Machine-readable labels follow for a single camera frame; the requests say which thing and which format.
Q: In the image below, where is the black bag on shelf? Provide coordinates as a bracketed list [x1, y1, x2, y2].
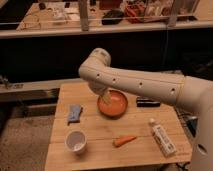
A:
[101, 10, 124, 25]

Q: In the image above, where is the black rectangular block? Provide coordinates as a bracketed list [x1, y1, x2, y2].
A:
[136, 97, 161, 107]

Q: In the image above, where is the white bottle with label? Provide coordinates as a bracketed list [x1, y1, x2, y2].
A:
[149, 118, 177, 157]

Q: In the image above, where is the orange carrot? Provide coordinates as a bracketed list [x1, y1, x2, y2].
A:
[113, 135, 136, 147]

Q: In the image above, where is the metal clamp on rail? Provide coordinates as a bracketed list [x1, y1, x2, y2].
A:
[0, 75, 23, 89]

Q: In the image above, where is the red object on shelf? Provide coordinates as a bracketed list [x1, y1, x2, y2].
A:
[124, 4, 145, 23]

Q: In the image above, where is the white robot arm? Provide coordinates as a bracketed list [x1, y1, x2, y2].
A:
[78, 48, 213, 171]

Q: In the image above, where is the white paper cup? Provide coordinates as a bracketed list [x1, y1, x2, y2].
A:
[65, 131, 87, 155]

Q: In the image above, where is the grey metal post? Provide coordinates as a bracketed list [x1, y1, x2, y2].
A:
[78, 0, 89, 31]
[167, 0, 182, 27]

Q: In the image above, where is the orange ceramic bowl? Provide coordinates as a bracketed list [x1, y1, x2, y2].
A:
[97, 90, 128, 118]

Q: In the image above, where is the black power box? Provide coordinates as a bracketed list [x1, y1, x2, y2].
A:
[186, 118, 198, 136]

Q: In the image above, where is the black cable on floor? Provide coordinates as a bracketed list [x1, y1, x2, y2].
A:
[175, 161, 192, 171]

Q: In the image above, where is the grey metal post right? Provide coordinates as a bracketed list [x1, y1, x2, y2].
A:
[167, 0, 182, 27]

